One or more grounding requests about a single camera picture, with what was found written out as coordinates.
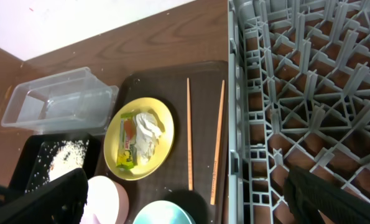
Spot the grey plastic dishwasher rack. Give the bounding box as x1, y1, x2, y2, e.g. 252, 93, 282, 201
228, 0, 370, 223

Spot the clear plastic bin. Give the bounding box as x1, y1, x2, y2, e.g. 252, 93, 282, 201
1, 67, 119, 134

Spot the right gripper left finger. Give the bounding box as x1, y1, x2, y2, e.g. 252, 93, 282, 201
0, 168, 88, 223

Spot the left wooden chopstick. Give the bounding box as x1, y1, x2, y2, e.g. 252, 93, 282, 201
187, 78, 193, 190

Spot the crumpled white tissue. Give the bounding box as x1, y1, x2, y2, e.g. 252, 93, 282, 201
134, 112, 162, 165

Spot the yellow round plate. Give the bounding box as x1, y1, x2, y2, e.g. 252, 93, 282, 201
103, 97, 174, 181

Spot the light blue bowl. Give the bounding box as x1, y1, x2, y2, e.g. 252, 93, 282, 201
133, 200, 195, 224

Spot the pink white bowl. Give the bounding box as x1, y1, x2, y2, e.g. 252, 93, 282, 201
80, 175, 129, 224

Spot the black tray with rice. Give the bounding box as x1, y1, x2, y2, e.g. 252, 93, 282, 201
8, 133, 101, 193

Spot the right wooden chopstick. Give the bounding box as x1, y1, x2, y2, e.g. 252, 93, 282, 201
210, 80, 225, 205

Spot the green orange snack wrapper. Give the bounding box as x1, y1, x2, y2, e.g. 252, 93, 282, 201
116, 113, 136, 170

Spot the dark brown serving tray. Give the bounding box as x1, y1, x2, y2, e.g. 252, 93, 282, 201
94, 60, 229, 224

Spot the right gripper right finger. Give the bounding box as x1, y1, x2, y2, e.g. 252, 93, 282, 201
283, 166, 370, 224

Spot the wooden chopstick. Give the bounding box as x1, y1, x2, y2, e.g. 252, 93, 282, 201
210, 80, 225, 205
187, 78, 193, 190

